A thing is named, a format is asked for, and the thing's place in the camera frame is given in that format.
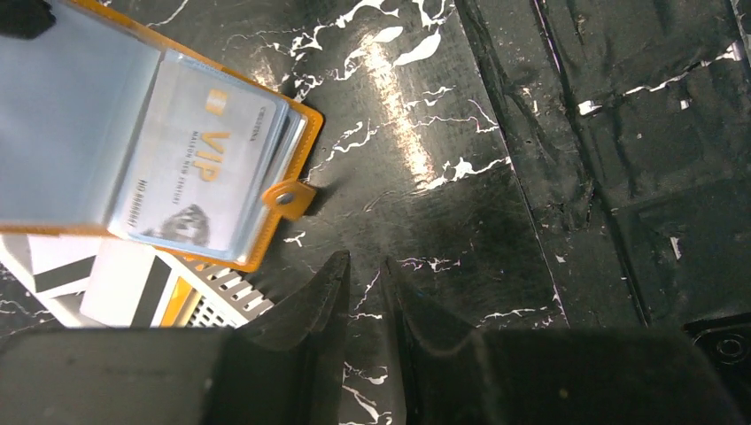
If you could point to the orange leather card holder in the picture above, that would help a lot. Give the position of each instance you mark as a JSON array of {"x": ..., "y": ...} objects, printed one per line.
[{"x": 76, "y": 79}]

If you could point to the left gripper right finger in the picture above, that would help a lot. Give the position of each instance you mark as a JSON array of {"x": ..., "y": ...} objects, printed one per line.
[{"x": 455, "y": 373}]

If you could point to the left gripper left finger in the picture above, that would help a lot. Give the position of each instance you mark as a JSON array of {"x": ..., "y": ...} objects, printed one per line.
[{"x": 284, "y": 367}]

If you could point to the white patterned card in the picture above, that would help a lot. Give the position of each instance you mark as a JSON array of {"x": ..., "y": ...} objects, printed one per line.
[{"x": 202, "y": 151}]

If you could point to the white striped card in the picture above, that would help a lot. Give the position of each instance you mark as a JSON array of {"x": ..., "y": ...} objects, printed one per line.
[
  {"x": 130, "y": 286},
  {"x": 61, "y": 265}
]

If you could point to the white plastic basket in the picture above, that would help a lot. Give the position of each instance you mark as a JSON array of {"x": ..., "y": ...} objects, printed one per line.
[{"x": 226, "y": 299}]

